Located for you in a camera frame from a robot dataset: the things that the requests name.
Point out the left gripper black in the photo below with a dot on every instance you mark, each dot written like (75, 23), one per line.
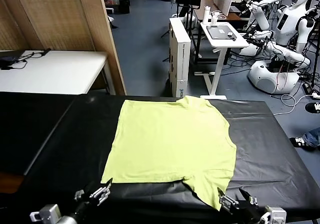
(83, 209)

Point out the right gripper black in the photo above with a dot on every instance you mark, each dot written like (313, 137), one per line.
(248, 212)

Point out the yellow-green t-shirt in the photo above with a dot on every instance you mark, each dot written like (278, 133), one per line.
(170, 139)

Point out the white rounded robot base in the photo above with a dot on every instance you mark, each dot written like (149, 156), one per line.
(270, 79)

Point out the black white sneaker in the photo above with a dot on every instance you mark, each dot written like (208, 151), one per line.
(301, 142)

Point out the black white-printed shoe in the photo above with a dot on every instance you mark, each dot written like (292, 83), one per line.
(313, 107)

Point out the white table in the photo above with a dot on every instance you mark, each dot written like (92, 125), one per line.
(55, 71)

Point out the black power strip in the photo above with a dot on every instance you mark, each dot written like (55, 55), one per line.
(46, 51)

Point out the tall white cardboard box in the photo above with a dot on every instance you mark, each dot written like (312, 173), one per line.
(180, 59)

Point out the black pouch device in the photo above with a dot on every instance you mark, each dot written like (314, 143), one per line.
(7, 61)

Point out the white standing desk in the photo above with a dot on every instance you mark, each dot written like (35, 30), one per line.
(225, 42)

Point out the small black gadget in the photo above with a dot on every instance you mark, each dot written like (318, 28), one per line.
(232, 36)

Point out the grey laptop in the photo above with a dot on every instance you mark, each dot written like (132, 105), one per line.
(220, 31)

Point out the white humanoid robot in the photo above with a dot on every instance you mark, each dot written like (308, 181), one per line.
(290, 26)
(260, 16)

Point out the white cup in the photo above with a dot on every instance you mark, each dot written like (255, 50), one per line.
(214, 19)

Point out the brown wooden desk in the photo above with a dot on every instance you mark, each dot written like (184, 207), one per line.
(232, 15)

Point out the white bottle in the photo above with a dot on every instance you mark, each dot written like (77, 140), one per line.
(206, 15)

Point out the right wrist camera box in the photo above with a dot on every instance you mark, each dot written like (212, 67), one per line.
(275, 215)

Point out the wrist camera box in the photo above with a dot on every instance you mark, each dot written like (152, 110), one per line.
(47, 212)
(275, 215)

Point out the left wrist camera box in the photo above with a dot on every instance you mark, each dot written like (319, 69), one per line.
(47, 212)

